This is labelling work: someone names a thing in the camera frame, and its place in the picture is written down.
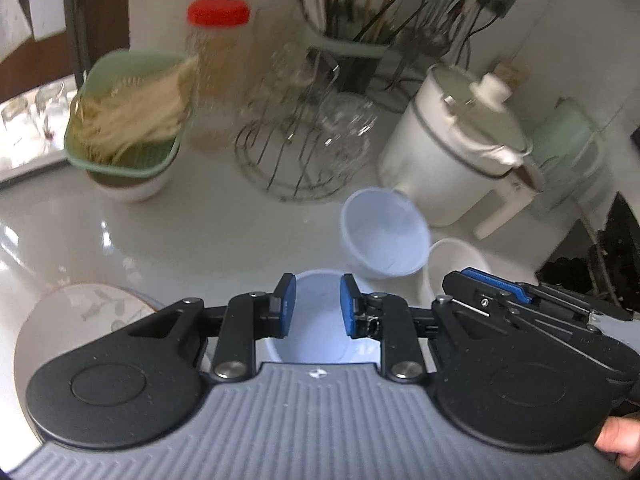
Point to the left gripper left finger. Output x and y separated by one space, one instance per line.
184 328

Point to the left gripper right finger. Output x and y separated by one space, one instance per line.
398 328

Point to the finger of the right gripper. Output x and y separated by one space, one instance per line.
471 296
538 295

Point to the light blue bowl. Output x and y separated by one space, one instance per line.
317 332
383 234

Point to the white leaf-pattern plate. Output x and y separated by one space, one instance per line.
67 318

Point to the person's right hand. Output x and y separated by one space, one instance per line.
621 436

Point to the white small bowl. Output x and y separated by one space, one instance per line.
445 256

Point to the black gas stove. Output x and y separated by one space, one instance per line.
603 264

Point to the green lidded container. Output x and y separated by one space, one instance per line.
569 150

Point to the white electric cooking pot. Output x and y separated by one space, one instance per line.
456 142

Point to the white bowl orange base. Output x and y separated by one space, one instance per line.
129 189

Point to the green plastic colander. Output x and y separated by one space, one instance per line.
125 120

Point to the red-lid plastic jar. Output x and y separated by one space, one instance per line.
218 35

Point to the dry noodle bundle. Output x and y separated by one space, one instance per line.
135 115

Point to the white drying tray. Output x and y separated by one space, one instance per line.
25 150

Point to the clear glass right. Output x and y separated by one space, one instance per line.
53 108

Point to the green utensil holder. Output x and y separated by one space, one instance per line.
430 26

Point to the black metal shelf rack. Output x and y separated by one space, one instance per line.
94 28

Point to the wire glass rack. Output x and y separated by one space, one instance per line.
304 140

